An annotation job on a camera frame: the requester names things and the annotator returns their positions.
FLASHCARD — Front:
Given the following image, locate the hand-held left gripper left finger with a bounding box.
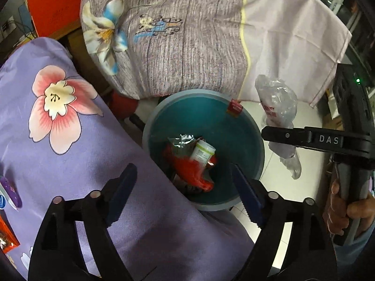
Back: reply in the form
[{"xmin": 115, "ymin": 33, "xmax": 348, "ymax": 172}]
[{"xmin": 28, "ymin": 163, "xmax": 138, "ymax": 281}]

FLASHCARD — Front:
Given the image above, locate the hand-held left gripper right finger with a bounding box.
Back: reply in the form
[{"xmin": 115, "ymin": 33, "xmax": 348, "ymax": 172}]
[{"xmin": 231, "ymin": 164, "xmax": 337, "ymax": 281}]

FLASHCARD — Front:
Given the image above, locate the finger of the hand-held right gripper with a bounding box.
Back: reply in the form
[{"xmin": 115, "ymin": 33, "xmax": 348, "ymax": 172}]
[{"xmin": 261, "ymin": 126, "xmax": 308, "ymax": 150}]

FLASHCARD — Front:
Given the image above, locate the clear plastic bag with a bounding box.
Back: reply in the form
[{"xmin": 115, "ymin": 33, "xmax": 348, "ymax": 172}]
[{"xmin": 254, "ymin": 74, "xmax": 302, "ymax": 180}]

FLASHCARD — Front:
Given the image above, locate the teal plastic bucket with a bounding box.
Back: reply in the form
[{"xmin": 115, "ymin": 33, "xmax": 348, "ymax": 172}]
[{"xmin": 142, "ymin": 89, "xmax": 266, "ymax": 212}]

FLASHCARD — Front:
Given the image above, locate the red snack packet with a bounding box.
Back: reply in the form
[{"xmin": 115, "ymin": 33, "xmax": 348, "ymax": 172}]
[{"xmin": 163, "ymin": 135, "xmax": 215, "ymax": 193}]

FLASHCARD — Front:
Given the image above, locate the white green-label container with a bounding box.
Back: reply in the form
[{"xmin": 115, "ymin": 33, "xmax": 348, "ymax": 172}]
[{"xmin": 189, "ymin": 140, "xmax": 216, "ymax": 163}]

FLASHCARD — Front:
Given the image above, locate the purple white wrapper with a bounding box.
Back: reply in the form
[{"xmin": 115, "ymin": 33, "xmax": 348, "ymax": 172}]
[{"xmin": 0, "ymin": 176, "xmax": 22, "ymax": 210}]

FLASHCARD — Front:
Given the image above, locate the orange snack packet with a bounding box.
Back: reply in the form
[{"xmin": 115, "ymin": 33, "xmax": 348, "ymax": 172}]
[{"xmin": 0, "ymin": 215, "xmax": 21, "ymax": 254}]

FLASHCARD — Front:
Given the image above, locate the person's right hand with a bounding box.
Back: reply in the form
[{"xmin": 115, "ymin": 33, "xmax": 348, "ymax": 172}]
[{"xmin": 326, "ymin": 178, "xmax": 375, "ymax": 236}]

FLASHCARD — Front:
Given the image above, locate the purple floral cloth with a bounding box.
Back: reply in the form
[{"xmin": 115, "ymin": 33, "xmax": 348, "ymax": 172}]
[{"xmin": 0, "ymin": 37, "xmax": 255, "ymax": 281}]

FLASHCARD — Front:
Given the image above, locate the red plastic item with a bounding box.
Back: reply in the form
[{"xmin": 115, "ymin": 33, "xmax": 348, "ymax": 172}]
[{"xmin": 113, "ymin": 91, "xmax": 139, "ymax": 120}]

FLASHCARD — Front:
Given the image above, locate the grey floral cloth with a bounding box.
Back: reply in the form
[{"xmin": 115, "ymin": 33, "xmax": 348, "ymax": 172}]
[{"xmin": 80, "ymin": 0, "xmax": 352, "ymax": 108}]

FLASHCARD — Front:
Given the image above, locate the brown cardboard box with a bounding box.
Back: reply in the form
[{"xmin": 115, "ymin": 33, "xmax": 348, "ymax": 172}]
[{"xmin": 67, "ymin": 32, "xmax": 113, "ymax": 96}]

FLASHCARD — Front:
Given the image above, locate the metal window frame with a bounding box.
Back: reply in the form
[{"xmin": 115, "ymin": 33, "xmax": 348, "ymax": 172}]
[{"xmin": 311, "ymin": 0, "xmax": 375, "ymax": 65}]

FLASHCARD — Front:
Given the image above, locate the wall socket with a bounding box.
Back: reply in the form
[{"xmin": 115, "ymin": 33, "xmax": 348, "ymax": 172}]
[{"xmin": 0, "ymin": 15, "xmax": 15, "ymax": 36}]

